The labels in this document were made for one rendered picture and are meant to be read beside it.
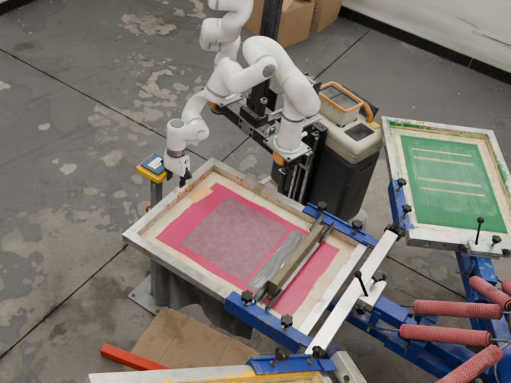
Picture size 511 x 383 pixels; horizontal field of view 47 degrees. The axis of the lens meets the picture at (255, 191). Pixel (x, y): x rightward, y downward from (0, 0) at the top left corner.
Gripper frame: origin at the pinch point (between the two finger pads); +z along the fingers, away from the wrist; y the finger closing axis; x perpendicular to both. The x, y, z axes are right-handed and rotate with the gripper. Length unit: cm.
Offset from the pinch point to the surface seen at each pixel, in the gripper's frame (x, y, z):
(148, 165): -7.9, 21.1, 10.1
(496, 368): 2, -134, 2
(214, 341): -5, -23, 106
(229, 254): 9.8, -33.9, 11.9
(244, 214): -11.4, -26.9, 12.1
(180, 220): 7.8, -8.8, 11.7
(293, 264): 7, -59, 2
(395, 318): 3, -99, 4
